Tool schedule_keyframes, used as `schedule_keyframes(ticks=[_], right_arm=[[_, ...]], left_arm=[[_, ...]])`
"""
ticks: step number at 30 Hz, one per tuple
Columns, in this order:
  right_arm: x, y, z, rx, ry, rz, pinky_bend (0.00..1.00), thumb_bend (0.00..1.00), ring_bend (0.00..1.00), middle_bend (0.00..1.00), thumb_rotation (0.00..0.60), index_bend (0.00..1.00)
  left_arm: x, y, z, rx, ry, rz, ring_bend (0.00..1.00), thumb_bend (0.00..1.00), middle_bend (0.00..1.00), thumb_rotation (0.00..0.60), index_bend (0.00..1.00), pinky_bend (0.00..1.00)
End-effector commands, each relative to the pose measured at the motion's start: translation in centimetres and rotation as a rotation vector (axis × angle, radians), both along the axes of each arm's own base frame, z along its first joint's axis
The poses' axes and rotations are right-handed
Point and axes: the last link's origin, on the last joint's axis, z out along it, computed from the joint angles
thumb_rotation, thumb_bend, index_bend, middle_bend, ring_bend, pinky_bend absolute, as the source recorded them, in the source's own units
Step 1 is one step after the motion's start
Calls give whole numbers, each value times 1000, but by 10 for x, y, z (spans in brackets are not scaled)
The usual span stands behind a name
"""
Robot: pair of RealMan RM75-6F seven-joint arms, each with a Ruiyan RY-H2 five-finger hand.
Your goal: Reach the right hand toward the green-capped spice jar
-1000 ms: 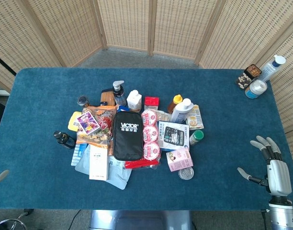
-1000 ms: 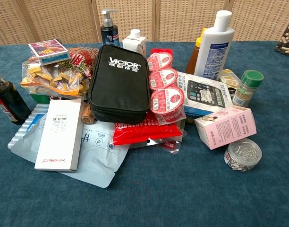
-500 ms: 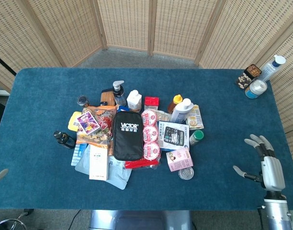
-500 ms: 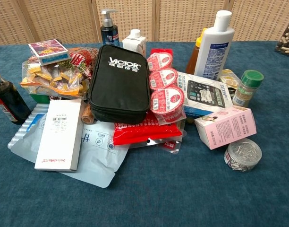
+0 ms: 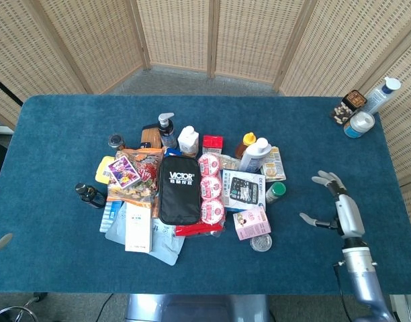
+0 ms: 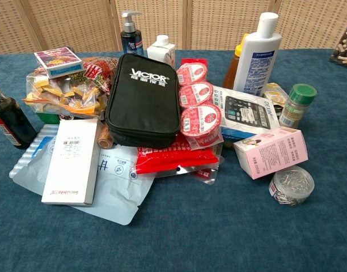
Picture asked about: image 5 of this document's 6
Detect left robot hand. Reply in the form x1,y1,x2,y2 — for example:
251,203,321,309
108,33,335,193
0,233,14,255

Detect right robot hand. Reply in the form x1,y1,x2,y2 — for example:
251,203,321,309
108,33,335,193
299,170,366,239

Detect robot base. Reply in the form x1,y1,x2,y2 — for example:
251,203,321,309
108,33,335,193
124,293,272,322

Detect green cap small bottle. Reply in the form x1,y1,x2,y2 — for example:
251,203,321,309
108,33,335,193
265,181,287,205

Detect dark glass bottle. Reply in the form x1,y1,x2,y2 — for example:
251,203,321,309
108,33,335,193
75,182,107,210

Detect white bottle blue label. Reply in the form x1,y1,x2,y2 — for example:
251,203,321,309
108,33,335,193
238,138,273,174

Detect clear bottle blue cap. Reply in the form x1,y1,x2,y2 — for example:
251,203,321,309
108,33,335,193
365,76,402,115

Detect amber honey bottle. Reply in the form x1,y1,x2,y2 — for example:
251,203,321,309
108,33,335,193
234,132,257,160

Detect white small carton bottle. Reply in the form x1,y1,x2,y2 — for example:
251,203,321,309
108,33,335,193
177,125,200,158

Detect black pump dispenser bottle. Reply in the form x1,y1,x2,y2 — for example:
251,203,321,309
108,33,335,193
157,112,178,149

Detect office chair base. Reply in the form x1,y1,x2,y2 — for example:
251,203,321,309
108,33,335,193
0,291,48,322

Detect blue jar white lid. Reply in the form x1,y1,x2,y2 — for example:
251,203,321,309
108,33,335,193
343,111,375,139

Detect beige snack sachet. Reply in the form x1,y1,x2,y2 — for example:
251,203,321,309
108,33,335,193
260,146,287,183

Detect clear round glass lid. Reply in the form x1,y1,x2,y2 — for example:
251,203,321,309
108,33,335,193
249,234,273,253

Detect pink small carton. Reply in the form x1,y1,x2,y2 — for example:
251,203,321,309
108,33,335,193
232,207,272,242

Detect nut snack box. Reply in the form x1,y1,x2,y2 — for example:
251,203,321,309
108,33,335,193
330,89,368,126

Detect calculator box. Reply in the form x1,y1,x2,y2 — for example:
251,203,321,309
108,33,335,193
221,168,267,213

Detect blue blister pack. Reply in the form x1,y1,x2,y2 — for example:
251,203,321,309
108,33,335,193
98,200,123,233

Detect yellow small packet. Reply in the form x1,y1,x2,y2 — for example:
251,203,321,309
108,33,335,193
95,156,116,184

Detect cracker packet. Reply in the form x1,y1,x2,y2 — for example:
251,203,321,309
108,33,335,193
218,154,242,172

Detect white tall carton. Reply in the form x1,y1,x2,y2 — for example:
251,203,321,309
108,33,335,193
124,202,154,254

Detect pink round snack pack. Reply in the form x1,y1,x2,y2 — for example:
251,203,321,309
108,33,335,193
197,152,226,225

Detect purple card box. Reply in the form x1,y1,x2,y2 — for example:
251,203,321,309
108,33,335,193
106,155,142,189

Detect red and white box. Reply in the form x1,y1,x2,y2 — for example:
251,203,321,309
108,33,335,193
201,134,224,156

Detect orange spicy snack bag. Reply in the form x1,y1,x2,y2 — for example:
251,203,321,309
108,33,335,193
106,147,165,204

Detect red flat packet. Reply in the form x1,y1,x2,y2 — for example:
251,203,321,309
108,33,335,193
174,223,226,237

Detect blue table mat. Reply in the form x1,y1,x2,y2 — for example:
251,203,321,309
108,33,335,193
0,95,411,296

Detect pale blue mask pouch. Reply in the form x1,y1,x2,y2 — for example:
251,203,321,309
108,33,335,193
105,203,186,266

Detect black Victor zip pouch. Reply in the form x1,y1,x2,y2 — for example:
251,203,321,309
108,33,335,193
157,155,202,226

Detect brown noodle packet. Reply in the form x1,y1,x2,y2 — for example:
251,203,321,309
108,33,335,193
140,123,163,150

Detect woven folding screen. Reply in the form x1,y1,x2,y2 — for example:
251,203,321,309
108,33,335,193
0,0,411,256

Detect black cable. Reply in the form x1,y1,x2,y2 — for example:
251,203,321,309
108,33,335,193
332,262,347,322

